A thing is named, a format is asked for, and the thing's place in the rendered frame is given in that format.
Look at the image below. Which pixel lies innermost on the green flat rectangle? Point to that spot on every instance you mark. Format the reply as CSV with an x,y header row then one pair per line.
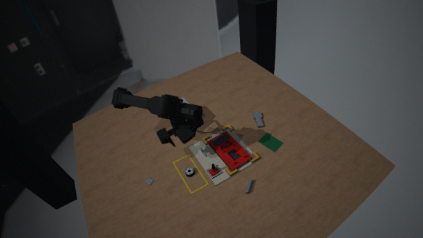
x,y
270,142

